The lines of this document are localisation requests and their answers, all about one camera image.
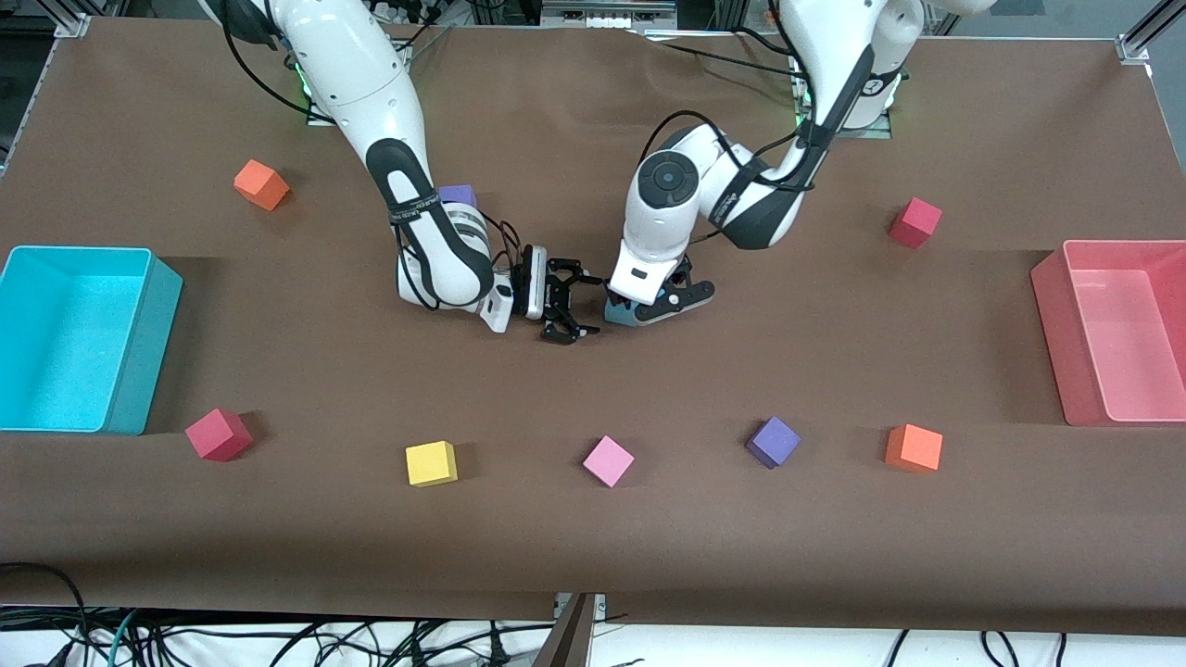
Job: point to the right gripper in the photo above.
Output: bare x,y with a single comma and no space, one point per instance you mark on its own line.
555,295

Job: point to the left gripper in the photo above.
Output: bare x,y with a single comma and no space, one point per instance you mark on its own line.
617,298

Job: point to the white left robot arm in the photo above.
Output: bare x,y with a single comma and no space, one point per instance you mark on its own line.
834,56

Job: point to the purple foam cube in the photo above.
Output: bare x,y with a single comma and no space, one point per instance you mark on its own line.
459,195
773,440

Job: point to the pink foam cube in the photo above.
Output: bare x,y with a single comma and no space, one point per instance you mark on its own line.
608,460

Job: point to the yellow foam cube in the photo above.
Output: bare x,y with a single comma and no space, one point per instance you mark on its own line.
431,463

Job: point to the brown table cover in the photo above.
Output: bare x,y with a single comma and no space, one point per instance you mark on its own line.
593,537

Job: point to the red foam cube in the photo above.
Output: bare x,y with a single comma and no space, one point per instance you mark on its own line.
915,222
218,434

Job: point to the grey power strip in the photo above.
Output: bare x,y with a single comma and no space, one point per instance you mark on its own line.
602,14

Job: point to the orange foam cube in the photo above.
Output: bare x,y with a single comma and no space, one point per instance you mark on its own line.
914,447
261,185

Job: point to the dark metal strut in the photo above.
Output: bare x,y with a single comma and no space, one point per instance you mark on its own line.
567,639

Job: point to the pink plastic bin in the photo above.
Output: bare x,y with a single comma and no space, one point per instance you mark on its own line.
1121,343

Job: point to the cyan plastic bin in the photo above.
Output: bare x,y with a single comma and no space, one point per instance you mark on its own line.
65,352

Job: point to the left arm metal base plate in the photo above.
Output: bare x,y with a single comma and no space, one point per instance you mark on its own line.
876,132

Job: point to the silver metal bracket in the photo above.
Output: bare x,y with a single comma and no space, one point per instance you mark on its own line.
598,604

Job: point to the aluminium frame corner profile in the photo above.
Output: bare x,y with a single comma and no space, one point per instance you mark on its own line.
72,26
1135,46

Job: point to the aluminium side rail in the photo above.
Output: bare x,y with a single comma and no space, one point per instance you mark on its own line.
28,102

